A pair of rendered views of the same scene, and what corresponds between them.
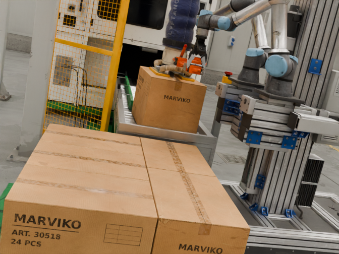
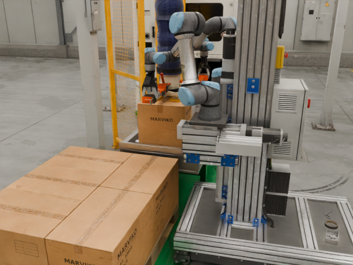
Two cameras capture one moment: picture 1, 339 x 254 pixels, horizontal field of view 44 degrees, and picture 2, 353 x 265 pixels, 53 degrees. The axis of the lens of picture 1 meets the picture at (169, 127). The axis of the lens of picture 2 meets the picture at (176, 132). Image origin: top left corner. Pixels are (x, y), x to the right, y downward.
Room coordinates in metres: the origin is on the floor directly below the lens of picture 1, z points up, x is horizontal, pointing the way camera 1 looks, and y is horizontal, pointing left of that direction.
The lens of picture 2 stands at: (0.49, -1.36, 1.70)
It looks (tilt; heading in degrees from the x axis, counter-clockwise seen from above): 20 degrees down; 27
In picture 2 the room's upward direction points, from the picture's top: straight up
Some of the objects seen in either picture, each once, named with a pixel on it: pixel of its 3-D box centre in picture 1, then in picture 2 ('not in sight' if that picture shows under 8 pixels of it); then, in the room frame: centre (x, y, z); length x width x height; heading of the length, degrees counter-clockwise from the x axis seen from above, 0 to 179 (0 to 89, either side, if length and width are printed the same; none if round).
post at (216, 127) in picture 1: (214, 133); not in sight; (3.49, -0.39, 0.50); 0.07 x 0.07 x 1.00; 10
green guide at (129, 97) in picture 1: (124, 88); not in sight; (4.29, 0.53, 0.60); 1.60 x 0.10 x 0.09; 10
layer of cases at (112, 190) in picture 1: (122, 198); (87, 209); (2.14, 0.18, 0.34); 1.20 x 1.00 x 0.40; 10
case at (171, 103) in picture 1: (165, 101); (169, 118); (3.17, 0.07, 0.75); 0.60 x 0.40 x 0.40; 14
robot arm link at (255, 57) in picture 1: (253, 57); (220, 77); (2.96, -0.48, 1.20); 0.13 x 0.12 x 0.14; 134
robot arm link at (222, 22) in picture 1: (220, 22); (159, 57); (2.58, -0.18, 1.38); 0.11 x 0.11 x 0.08; 60
